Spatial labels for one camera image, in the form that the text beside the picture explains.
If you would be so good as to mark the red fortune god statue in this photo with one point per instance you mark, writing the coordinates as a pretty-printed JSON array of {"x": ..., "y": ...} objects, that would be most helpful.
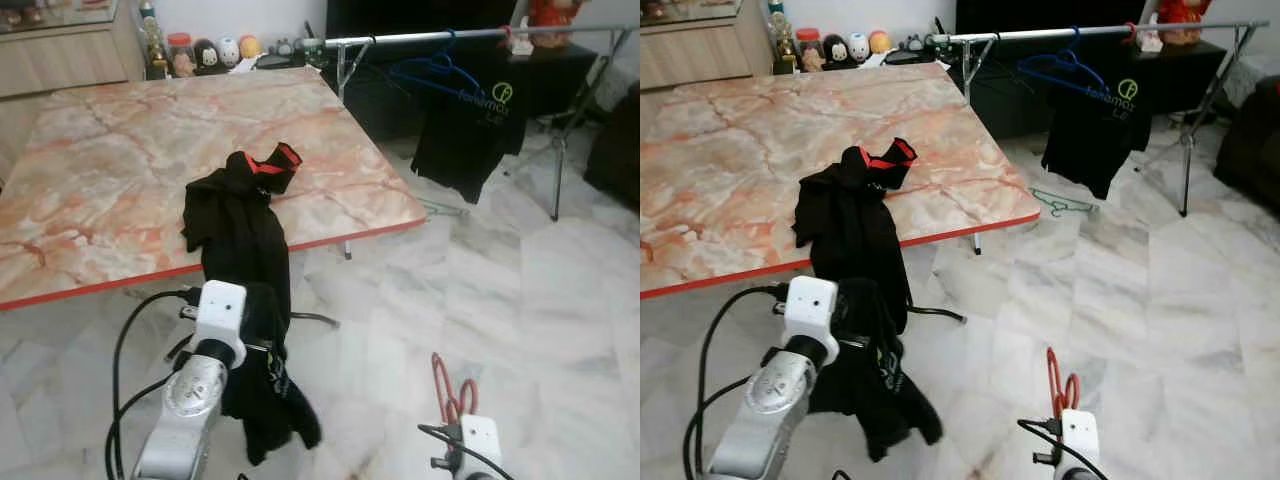
[
  {"x": 555, "y": 20},
  {"x": 1185, "y": 18}
]

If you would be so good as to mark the black shirt red collar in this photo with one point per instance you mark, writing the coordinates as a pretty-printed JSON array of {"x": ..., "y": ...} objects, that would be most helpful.
[
  {"x": 235, "y": 230},
  {"x": 850, "y": 230}
]

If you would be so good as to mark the white round plush toy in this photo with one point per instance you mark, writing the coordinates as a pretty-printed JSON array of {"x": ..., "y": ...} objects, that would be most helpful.
[
  {"x": 859, "y": 48},
  {"x": 229, "y": 52}
]

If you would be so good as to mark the silver metal clothes rack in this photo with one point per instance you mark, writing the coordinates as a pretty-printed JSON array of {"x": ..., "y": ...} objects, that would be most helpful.
[
  {"x": 420, "y": 38},
  {"x": 1040, "y": 34}
]

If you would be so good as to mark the green plastic hanger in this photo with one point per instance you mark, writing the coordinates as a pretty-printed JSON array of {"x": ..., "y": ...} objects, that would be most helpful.
[
  {"x": 445, "y": 212},
  {"x": 1060, "y": 208}
]

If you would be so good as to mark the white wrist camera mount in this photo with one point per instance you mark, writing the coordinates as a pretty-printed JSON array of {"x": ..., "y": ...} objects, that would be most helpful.
[
  {"x": 482, "y": 445},
  {"x": 810, "y": 300},
  {"x": 222, "y": 305},
  {"x": 1080, "y": 440}
]

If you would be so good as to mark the black shirt white print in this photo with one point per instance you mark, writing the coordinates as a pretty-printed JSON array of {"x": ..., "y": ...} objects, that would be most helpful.
[
  {"x": 880, "y": 400},
  {"x": 270, "y": 420}
]

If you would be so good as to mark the gold trophy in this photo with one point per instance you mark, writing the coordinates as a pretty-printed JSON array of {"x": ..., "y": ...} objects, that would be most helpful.
[
  {"x": 783, "y": 45},
  {"x": 155, "y": 50}
]

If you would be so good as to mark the black fonemax logo shirt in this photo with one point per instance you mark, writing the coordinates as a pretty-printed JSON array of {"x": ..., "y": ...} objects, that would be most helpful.
[
  {"x": 460, "y": 140},
  {"x": 1090, "y": 140}
]

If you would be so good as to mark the black round plush toy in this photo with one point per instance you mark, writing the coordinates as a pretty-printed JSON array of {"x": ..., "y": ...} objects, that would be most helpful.
[
  {"x": 836, "y": 52},
  {"x": 206, "y": 58}
]

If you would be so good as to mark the white paper sheet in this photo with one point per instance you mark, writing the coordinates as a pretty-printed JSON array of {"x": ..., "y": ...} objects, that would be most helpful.
[
  {"x": 245, "y": 65},
  {"x": 875, "y": 60}
]

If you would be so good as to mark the red plastic hanger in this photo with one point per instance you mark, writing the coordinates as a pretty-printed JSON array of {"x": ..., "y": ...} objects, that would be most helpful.
[
  {"x": 1053, "y": 380},
  {"x": 1130, "y": 30},
  {"x": 438, "y": 375},
  {"x": 507, "y": 34}
]

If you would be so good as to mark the black TV console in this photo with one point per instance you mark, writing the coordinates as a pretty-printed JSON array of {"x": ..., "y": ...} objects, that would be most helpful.
[
  {"x": 560, "y": 80},
  {"x": 1185, "y": 75}
]

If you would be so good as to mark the blue plastic hanger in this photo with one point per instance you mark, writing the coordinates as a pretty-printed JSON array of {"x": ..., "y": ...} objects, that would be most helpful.
[
  {"x": 1072, "y": 56},
  {"x": 446, "y": 60}
]

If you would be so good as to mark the light wooden cabinet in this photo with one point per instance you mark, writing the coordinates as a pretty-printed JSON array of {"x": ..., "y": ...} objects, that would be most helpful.
[
  {"x": 700, "y": 55},
  {"x": 60, "y": 60}
]

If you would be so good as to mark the blue bottle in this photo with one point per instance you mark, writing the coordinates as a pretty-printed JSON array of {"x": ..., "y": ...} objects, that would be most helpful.
[
  {"x": 147, "y": 9},
  {"x": 775, "y": 7}
]

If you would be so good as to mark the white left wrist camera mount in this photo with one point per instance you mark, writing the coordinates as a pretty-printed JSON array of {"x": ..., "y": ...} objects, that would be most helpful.
[
  {"x": 222, "y": 305},
  {"x": 810, "y": 300}
]

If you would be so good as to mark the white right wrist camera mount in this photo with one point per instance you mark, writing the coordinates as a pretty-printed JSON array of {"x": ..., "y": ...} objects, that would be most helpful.
[
  {"x": 482, "y": 445},
  {"x": 1080, "y": 440}
]

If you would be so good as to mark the black television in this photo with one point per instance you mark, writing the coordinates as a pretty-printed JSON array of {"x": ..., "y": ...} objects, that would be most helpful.
[
  {"x": 1050, "y": 12},
  {"x": 420, "y": 15}
]

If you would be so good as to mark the orange round plush toy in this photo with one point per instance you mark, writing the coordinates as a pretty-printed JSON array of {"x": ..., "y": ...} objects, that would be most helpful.
[
  {"x": 880, "y": 42},
  {"x": 250, "y": 47}
]

